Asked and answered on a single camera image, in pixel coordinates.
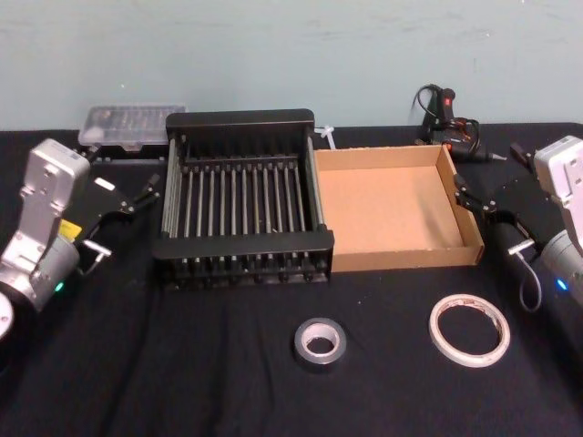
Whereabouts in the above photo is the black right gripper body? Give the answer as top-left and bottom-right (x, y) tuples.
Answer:
(492, 175), (555, 274)

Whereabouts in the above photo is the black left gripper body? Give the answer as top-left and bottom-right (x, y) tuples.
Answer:
(62, 175), (138, 249)

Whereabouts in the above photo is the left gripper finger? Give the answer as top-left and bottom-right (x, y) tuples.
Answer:
(136, 173), (162, 202)
(118, 189), (162, 216)

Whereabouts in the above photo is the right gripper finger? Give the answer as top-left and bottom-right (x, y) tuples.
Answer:
(453, 174), (485, 204)
(455, 190), (500, 223)

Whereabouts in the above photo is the white tape roll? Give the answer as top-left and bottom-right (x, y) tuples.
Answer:
(429, 293), (511, 369)

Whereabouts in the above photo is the silver tape roll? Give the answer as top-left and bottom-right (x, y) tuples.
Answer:
(292, 317), (350, 375)

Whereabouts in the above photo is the clear plastic case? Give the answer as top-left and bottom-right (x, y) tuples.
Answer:
(77, 103), (188, 165)

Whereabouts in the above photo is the shallow brown cardboard tray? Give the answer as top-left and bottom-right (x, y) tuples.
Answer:
(313, 144), (485, 273)

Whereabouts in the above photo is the black rack with steel bars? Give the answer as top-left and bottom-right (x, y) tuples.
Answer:
(151, 107), (335, 292)

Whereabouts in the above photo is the small white plastic piece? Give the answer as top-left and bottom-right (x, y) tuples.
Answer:
(315, 126), (339, 150)

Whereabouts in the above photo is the black table cloth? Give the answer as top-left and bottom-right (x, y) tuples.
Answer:
(0, 121), (583, 437)

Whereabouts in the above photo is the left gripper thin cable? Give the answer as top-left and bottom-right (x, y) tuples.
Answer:
(77, 239), (113, 277)

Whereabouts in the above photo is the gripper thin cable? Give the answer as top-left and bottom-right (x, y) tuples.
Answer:
(77, 239), (113, 277)
(508, 240), (543, 314)

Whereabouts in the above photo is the black corded tool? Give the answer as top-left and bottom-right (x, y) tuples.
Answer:
(411, 84), (507, 164)

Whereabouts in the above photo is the right gripper thin cable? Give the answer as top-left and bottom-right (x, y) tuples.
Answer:
(508, 240), (543, 314)

